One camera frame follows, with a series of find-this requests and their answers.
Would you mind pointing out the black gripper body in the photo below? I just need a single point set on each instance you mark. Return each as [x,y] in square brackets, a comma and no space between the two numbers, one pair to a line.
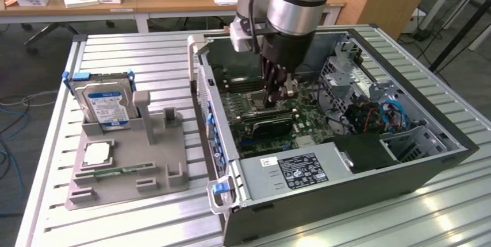
[285,50]

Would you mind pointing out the black graphics card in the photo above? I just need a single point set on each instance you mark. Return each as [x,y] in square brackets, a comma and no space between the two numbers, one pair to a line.
[269,128]

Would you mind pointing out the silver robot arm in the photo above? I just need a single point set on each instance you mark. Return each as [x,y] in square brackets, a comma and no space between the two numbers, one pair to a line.
[295,3]

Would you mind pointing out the CPU socket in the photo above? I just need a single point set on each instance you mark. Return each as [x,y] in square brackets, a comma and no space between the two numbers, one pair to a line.
[253,102]

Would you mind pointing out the green motherboard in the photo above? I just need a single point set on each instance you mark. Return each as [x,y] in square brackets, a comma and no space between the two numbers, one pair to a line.
[307,115]

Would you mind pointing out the green RAM stick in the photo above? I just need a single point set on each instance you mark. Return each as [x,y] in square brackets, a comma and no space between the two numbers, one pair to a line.
[252,117]
[115,172]

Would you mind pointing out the perforated metal drive cage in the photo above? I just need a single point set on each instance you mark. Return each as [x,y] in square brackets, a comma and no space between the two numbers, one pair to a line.
[338,86]

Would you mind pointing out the silver chipset heat sink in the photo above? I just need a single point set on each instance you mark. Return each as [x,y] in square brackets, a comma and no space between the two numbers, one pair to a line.
[304,142]

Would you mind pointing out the short blue expansion slot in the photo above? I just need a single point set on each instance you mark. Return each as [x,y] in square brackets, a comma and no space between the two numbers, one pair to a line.
[285,145]

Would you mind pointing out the long blue expansion slot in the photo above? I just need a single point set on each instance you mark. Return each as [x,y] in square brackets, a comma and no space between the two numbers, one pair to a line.
[247,143]

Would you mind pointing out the grey card retainer flap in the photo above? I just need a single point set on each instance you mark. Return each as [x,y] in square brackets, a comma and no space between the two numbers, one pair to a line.
[197,43]

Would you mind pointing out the black plastic shroud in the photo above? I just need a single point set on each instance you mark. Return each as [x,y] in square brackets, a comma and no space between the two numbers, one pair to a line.
[364,152]

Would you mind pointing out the wooden cabinet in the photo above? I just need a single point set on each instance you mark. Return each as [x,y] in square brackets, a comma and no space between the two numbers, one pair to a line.
[387,0]

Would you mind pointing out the grey power supply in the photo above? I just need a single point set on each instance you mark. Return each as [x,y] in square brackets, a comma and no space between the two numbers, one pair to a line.
[264,178]

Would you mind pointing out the black power adapter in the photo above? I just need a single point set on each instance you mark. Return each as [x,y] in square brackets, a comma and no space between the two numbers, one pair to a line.
[420,35]

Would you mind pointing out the blue case latch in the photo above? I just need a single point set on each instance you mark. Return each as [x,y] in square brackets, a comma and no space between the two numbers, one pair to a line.
[219,188]

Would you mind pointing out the metal disk bay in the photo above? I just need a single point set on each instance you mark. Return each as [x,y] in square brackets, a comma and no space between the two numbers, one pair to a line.
[418,143]

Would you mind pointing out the black open PC case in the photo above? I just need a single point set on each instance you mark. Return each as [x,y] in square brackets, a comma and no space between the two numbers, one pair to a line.
[344,201]

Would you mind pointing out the hard disk with blue label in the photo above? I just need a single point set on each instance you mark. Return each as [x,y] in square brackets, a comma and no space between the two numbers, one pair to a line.
[103,106]

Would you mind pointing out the grey parts rack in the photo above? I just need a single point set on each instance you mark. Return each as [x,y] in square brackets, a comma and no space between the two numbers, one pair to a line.
[127,155]

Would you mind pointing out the black slanted pole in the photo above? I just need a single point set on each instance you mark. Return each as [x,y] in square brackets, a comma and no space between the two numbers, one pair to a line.
[456,37]

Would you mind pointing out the blue disk caddy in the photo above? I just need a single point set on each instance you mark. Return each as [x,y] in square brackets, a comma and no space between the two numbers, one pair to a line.
[80,76]

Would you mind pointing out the silver CPU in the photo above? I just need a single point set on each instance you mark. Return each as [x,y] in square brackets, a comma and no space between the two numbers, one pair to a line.
[97,154]

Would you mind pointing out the black chair base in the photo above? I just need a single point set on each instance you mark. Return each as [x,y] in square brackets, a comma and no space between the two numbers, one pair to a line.
[49,34]

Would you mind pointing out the white labelled box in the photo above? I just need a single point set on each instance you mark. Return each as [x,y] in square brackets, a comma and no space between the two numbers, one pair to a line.
[35,0]

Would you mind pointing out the orange packet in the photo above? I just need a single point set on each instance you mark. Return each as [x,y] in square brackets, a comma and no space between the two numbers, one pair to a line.
[9,0]

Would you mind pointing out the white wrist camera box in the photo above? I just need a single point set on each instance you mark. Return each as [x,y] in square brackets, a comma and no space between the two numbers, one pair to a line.
[241,38]

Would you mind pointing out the white desk frame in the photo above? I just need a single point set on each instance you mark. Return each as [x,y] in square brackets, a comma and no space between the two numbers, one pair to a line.
[460,0]

